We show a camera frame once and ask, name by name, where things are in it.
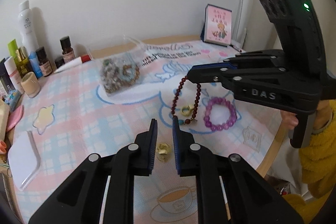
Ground amber oil bottle gold cap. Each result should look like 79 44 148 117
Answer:
15 47 33 77

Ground small blue packet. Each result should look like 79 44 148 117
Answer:
5 90 21 113

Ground purple bead bracelet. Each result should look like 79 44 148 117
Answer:
203 97 238 132

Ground clear box lid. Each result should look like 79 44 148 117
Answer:
8 131 41 192

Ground grey bead bracelet green stone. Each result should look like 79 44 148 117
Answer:
100 59 122 94

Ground clear plastic box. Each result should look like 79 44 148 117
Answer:
87 35 147 97

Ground black red pen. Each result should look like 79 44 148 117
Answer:
231 40 245 53

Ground tall white spray bottle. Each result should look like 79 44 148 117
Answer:
18 0 39 56

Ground white pink lotion bottle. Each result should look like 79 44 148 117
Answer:
4 56 25 94

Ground dark red bead bracelet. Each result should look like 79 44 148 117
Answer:
171 76 203 125

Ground right hand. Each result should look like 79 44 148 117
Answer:
279 99 332 135

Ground beige round cup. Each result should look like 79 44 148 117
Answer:
21 72 41 98

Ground small dark dropper bottle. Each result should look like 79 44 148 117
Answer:
36 47 53 77

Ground green cap bottle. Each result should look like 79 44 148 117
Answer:
7 39 18 61

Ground white tube red cap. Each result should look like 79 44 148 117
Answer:
54 55 91 73

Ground black blue box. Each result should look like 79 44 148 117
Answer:
0 58 15 93

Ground gold charm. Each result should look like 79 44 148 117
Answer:
156 143 172 162

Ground tiny black jar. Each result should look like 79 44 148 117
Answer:
54 56 65 69

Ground pink framed card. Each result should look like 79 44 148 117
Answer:
201 4 232 47

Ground yellow fuzzy right sleeve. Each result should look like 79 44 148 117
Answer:
284 100 335 223

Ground light blue bead bracelet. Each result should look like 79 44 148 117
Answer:
115 71 134 88

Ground Cinnamoroll plaid desk mat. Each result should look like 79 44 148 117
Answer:
15 41 281 222

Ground dark essential oil bottle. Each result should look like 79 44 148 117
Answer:
60 36 75 63

